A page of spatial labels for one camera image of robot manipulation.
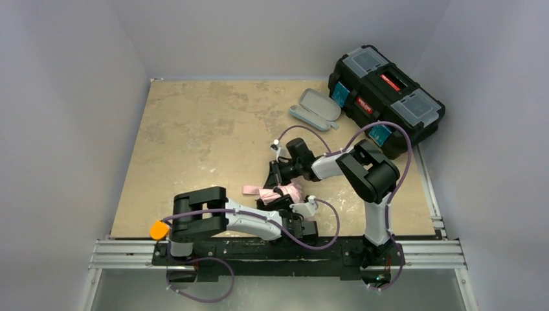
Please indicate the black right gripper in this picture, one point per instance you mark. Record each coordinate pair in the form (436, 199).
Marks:
(276, 172)

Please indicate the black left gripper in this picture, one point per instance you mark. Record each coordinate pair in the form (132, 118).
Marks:
(274, 203)

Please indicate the pink and black folding umbrella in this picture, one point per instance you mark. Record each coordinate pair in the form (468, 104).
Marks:
(266, 196)

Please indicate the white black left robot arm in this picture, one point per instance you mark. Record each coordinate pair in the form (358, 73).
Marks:
(201, 214)

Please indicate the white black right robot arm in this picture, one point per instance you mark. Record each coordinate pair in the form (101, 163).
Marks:
(372, 176)

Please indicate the light blue glasses case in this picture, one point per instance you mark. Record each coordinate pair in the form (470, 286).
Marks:
(317, 109)

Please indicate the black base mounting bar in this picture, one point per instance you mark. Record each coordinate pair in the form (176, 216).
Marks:
(346, 259)

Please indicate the black toolbox with clear lids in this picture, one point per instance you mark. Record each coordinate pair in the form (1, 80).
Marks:
(370, 88)

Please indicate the orange and black tool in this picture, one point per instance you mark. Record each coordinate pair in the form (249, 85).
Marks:
(159, 230)

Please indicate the aluminium rail frame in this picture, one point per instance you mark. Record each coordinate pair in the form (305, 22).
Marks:
(418, 254)

